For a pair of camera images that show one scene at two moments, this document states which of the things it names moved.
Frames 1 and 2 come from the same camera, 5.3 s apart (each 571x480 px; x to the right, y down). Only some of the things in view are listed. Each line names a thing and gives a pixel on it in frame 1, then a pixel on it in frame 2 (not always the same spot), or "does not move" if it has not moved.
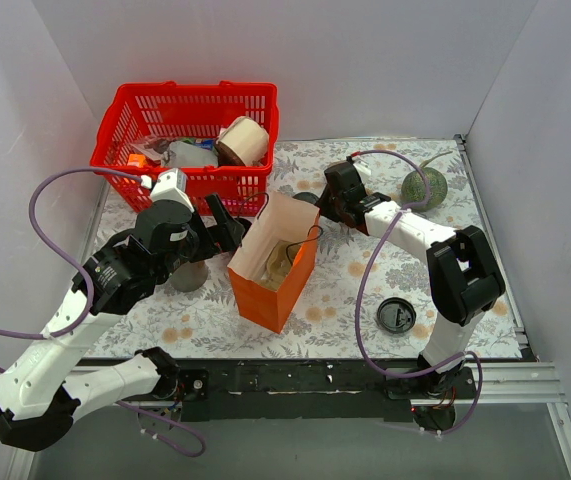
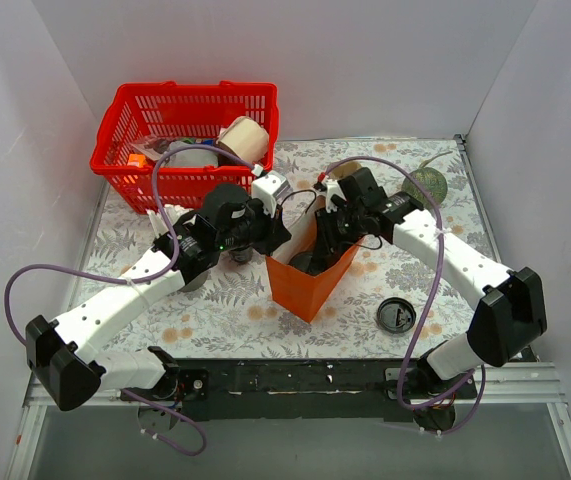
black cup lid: (307, 197) to (301, 261)
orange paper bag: (274, 260) to (307, 294)
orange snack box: (137, 160) does not move
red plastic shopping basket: (220, 136) does not move
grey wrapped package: (188, 154) does not move
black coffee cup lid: (396, 314) does not move
